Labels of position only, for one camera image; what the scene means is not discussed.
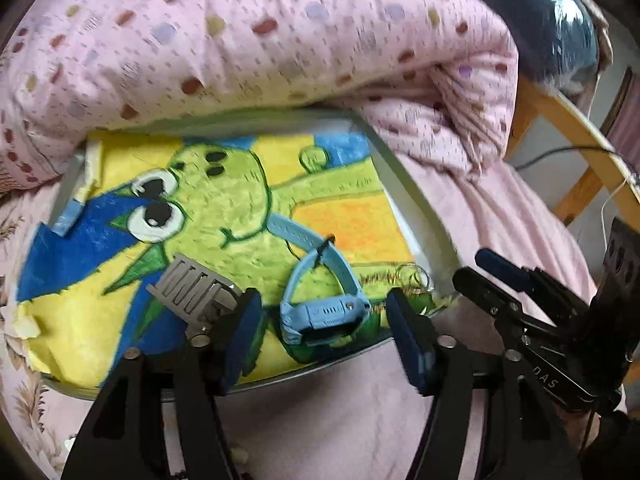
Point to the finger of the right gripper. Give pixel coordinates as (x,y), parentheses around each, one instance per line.
(501,306)
(507,272)

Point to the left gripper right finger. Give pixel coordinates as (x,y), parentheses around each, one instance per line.
(521,437)

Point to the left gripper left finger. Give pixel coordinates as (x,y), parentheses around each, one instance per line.
(122,436)

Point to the silver hair comb clip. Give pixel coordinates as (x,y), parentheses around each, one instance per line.
(196,294)

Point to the blue kids smartwatch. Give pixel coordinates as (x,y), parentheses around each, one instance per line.
(323,300)

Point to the grey shallow box tray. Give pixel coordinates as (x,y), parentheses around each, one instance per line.
(390,194)

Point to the colourful frog drawing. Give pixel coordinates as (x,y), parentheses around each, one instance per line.
(215,239)

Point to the pink floral bed sheet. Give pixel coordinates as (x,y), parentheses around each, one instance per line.
(356,420)

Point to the pink dotted folded quilt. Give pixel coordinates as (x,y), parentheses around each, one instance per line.
(436,78)

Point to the yellow wooden bed frame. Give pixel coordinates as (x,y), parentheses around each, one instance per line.
(606,169)

